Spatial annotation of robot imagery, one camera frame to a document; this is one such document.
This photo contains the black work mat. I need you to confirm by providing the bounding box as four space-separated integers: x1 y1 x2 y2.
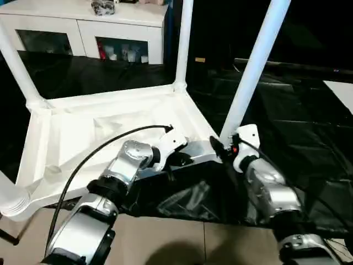
0 51 353 238

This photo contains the white flat board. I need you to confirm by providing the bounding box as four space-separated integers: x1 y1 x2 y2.
323 79 353 114

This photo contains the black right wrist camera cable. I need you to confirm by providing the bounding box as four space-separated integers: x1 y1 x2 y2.
234 136 353 230

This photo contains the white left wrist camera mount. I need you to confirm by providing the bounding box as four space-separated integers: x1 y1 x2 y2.
154 126 188 172

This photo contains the black left wrist camera cable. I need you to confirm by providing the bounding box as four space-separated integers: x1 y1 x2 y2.
45 124 175 257

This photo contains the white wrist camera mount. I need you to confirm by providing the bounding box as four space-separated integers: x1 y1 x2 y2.
233 124 261 173
154 126 188 172

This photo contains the grey glossy object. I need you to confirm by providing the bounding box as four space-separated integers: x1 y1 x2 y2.
90 0 116 16

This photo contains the black folding chair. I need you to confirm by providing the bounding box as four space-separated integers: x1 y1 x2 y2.
0 214 31 246

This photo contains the white plastic table leg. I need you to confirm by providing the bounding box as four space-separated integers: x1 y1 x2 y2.
219 0 293 147
0 16 53 110
0 169 31 219
173 0 195 93

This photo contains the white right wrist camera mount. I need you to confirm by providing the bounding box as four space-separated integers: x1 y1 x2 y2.
233 124 261 173

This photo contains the black metal rail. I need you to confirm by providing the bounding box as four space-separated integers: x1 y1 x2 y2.
234 57 353 75

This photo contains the blue vertical panel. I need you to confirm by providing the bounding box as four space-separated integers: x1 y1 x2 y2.
165 0 177 64

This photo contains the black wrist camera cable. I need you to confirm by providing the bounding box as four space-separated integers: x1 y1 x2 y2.
234 136 353 230
45 124 175 257

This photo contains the white glass-door cabinet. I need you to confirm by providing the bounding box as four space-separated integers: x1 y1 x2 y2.
0 0 169 65

